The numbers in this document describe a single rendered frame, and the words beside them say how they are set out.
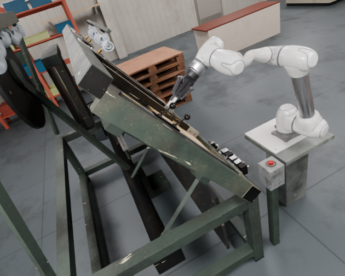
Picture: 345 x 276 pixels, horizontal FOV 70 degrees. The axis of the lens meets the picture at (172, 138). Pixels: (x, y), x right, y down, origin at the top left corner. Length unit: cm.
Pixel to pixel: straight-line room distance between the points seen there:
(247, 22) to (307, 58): 534
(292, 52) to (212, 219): 113
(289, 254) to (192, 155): 146
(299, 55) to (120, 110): 109
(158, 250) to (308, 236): 141
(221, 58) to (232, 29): 542
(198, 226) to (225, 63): 100
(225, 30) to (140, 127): 563
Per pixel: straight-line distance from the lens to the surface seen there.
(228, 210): 171
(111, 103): 102
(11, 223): 131
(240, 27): 683
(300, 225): 262
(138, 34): 972
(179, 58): 453
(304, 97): 187
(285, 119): 214
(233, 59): 124
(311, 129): 204
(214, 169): 141
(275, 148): 217
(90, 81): 98
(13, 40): 229
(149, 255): 166
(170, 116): 198
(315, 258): 247
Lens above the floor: 214
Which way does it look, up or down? 33 degrees down
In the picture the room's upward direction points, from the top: 18 degrees counter-clockwise
